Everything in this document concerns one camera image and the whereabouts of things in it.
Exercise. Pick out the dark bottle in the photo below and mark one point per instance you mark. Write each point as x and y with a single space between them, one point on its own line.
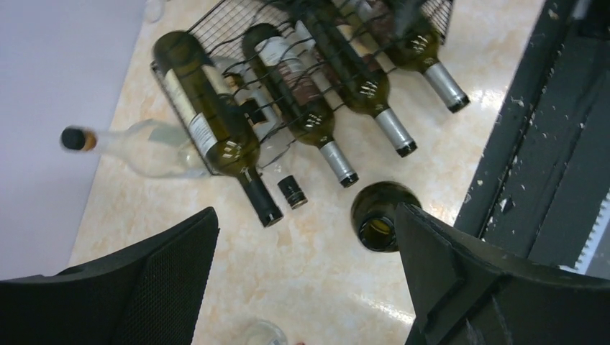
216 123

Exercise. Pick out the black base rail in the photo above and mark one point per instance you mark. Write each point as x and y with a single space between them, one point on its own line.
541 188

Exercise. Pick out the black wire wine rack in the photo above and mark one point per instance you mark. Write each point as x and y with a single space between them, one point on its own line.
221 29

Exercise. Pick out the clear round bottle left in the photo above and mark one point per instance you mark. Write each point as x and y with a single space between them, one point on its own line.
261 332

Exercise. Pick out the square clear liquor bottle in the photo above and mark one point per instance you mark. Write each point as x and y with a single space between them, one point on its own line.
262 115

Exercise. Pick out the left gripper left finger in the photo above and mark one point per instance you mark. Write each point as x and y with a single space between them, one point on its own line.
147 293

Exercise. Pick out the green wine bottle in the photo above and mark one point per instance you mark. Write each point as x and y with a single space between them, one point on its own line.
373 214
411 42
304 109
351 69

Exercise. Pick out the green wine bottle back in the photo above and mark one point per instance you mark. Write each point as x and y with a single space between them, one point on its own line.
411 42

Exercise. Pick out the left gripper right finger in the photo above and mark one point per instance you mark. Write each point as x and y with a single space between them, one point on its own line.
466 291

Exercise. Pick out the green wine bottle front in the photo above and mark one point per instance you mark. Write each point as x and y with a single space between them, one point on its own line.
304 109

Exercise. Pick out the clear tall glass bottle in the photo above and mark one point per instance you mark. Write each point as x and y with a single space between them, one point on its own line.
151 148

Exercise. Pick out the black bottle cap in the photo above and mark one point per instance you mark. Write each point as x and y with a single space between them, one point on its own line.
292 192

